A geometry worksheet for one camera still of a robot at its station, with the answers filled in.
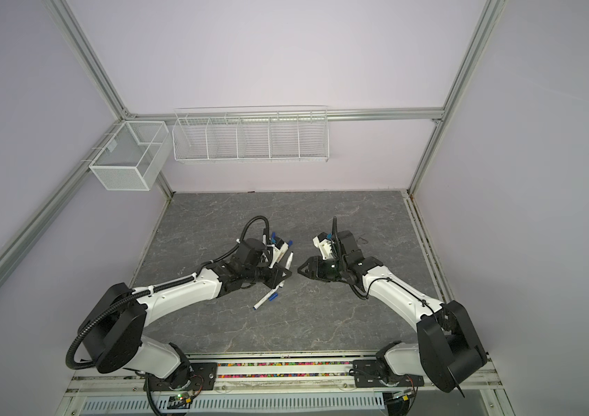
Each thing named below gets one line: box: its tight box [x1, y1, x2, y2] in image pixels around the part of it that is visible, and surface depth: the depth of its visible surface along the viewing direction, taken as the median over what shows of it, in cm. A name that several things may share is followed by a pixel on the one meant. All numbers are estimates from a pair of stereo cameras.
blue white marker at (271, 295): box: [252, 285, 280, 311], surface depth 91 cm
